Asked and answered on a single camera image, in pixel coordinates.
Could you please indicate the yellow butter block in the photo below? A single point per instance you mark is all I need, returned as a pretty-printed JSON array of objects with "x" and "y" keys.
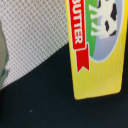
[{"x": 97, "y": 32}]

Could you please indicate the teal grey gripper finger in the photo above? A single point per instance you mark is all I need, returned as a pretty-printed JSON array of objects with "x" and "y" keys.
[{"x": 3, "y": 58}]

